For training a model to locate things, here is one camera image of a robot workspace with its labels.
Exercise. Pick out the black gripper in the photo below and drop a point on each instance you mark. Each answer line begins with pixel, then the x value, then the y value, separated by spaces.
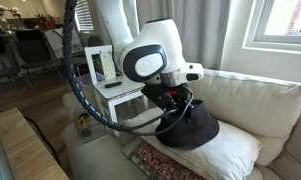
pixel 180 98

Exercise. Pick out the black felt hat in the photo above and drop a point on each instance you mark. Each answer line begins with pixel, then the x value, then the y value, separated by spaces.
pixel 196 133

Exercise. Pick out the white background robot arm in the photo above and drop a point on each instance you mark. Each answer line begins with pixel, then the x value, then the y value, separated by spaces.
pixel 0 8

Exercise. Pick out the small white wooden chair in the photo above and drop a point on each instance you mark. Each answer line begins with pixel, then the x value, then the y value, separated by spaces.
pixel 123 90

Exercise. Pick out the beige fabric sofa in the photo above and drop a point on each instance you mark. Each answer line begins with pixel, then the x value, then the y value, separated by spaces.
pixel 240 96

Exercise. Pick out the red patterned cushion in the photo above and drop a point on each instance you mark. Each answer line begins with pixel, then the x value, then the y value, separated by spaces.
pixel 156 165

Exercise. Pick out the white curtain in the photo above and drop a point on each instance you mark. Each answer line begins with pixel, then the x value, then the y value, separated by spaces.
pixel 203 30

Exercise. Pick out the white beige pillow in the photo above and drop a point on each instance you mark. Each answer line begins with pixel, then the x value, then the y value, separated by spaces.
pixel 230 153

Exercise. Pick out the clear plastic box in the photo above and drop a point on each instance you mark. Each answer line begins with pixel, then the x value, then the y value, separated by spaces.
pixel 98 131

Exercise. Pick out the blue plastic bin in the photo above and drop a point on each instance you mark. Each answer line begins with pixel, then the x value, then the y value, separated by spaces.
pixel 86 80

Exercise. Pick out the white window blinds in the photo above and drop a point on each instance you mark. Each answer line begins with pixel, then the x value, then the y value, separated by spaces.
pixel 85 16

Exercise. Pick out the white tote bag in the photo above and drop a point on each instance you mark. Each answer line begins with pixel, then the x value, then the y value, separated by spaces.
pixel 56 43

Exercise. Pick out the potted plant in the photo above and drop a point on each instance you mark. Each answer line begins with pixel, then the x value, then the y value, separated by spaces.
pixel 46 21

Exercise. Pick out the light wooden table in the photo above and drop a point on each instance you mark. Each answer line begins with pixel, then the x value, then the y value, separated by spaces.
pixel 23 146

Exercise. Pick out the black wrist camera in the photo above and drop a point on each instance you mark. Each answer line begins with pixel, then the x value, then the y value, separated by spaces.
pixel 155 96

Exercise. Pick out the white window frame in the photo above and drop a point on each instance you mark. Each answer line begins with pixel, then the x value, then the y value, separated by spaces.
pixel 256 43

